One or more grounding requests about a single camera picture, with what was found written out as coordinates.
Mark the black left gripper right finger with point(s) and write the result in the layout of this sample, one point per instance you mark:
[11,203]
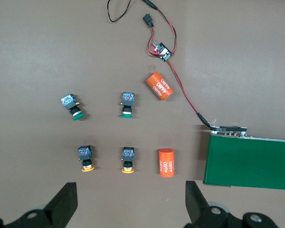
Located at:
[197,209]

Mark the orange 4680 cylinder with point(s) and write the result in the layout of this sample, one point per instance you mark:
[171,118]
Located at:
[167,164]
[159,86]

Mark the green belt conveyor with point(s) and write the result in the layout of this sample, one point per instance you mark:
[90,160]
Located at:
[251,164]

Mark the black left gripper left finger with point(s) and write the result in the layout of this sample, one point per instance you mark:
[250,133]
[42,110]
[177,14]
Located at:
[61,204]

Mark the green push button switch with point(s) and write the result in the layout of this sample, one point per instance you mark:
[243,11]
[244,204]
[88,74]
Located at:
[127,103]
[72,105]

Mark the small motor controller board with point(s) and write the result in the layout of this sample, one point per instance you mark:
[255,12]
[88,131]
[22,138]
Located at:
[162,51]

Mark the yellow push button switch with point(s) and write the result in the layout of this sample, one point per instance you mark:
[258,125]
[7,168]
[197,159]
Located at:
[86,155]
[128,156]

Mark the red lead with black plug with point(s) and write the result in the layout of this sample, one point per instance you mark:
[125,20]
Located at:
[147,20]

